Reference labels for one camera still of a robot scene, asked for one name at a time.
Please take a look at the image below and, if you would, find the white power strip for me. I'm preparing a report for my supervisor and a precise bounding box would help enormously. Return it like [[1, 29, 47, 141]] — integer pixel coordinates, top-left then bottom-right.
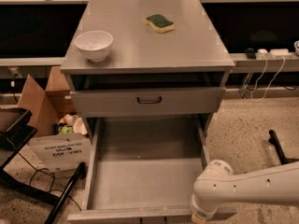
[[257, 49, 292, 59]]

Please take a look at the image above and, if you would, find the white bowl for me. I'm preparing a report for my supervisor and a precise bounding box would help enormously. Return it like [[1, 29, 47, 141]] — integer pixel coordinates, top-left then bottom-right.
[[75, 30, 114, 62]]

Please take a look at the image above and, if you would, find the clutter in box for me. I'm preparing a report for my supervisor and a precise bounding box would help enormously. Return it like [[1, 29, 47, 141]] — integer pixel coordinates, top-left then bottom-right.
[[54, 114, 88, 135]]

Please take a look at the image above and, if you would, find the brown cardboard box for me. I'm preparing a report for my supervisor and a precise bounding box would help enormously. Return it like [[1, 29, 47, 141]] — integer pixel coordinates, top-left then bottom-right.
[[18, 66, 92, 172]]

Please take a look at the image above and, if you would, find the white cable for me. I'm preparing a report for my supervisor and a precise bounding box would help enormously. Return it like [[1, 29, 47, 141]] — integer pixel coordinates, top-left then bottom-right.
[[249, 53, 286, 102]]

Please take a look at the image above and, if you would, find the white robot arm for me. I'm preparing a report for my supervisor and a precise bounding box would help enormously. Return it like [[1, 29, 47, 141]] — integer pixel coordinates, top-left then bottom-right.
[[191, 160, 299, 224]]

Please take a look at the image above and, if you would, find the grey drawer cabinet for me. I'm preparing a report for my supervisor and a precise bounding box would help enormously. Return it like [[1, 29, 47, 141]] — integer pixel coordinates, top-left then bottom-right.
[[61, 0, 234, 130]]

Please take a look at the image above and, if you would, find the grey top drawer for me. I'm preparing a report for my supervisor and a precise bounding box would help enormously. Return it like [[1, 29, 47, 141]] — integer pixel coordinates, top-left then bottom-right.
[[70, 87, 225, 117]]

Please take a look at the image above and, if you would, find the black adapter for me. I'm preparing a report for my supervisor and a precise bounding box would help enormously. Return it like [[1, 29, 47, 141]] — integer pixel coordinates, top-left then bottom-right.
[[245, 48, 256, 59]]

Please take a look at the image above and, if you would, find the black floor cable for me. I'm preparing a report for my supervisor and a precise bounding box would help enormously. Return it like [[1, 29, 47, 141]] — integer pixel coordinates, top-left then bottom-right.
[[17, 151, 91, 224]]

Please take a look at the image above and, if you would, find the grey drawer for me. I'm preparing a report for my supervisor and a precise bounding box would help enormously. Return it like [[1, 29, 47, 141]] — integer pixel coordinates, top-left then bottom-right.
[[70, 87, 225, 117], [67, 117, 237, 224]]

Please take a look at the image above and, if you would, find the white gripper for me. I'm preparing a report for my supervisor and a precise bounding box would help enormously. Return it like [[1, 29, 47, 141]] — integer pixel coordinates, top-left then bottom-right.
[[191, 194, 218, 224]]

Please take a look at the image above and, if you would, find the green yellow sponge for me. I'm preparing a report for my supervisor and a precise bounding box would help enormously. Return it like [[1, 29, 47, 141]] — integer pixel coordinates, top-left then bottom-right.
[[146, 14, 175, 34]]

